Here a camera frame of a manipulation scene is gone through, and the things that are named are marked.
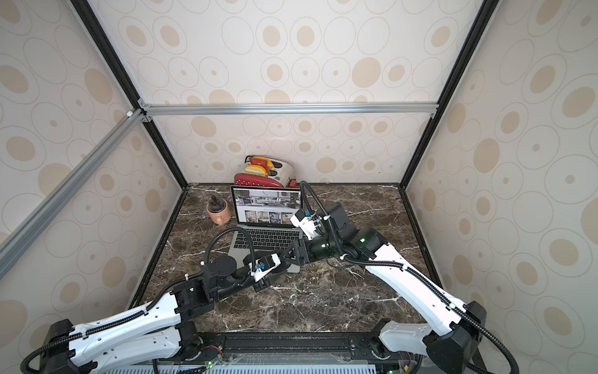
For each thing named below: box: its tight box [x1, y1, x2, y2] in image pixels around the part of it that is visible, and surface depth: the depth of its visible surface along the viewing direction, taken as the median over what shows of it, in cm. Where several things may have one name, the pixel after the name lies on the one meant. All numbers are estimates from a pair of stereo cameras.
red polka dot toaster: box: [233, 155, 298, 188], surface depth 101 cm
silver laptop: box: [228, 185, 306, 274], surface depth 99 cm
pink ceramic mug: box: [206, 198, 232, 226], surface depth 101 cm
